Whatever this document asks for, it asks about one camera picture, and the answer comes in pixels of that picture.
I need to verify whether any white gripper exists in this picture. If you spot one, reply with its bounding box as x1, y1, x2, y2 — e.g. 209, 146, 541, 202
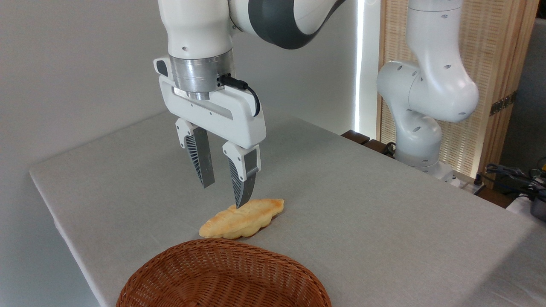
154, 56, 267, 209

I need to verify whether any long golden bread loaf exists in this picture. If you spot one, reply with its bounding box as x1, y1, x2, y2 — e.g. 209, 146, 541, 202
199, 198, 285, 240

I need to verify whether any brown wicker basket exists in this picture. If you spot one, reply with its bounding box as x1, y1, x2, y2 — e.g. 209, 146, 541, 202
116, 238, 332, 307

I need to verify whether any dark brown wooden furniture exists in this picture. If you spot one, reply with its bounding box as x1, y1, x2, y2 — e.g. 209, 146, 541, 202
341, 130, 395, 159

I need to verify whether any grey tablecloth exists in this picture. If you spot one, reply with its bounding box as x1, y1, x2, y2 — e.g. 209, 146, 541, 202
29, 107, 546, 307

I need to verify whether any black metal screen hinge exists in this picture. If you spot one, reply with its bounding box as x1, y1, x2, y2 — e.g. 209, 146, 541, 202
490, 91, 518, 116

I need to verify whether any wooden bamboo folding screen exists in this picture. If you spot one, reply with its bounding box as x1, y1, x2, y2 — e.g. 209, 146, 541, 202
378, 0, 540, 188

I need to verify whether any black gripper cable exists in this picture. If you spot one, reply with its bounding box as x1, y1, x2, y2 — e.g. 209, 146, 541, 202
218, 74, 261, 117

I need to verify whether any bundle of black cables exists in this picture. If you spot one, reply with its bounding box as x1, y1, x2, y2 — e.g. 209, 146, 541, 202
485, 158, 546, 201

